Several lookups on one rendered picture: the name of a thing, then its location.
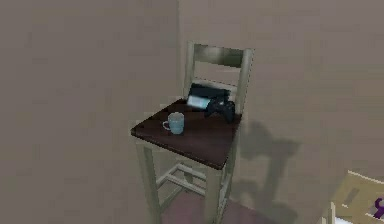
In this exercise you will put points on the large blue coffee mug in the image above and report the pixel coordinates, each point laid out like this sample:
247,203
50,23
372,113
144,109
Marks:
176,124

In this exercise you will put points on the black game console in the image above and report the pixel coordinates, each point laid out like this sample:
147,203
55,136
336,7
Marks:
204,93

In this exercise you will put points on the pale wooden chair dark seat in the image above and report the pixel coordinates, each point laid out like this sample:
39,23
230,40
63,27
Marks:
200,140

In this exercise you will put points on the black game controller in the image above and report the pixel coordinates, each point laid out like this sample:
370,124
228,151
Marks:
222,108

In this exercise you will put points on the purple curly object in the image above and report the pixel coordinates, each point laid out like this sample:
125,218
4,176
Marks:
378,208

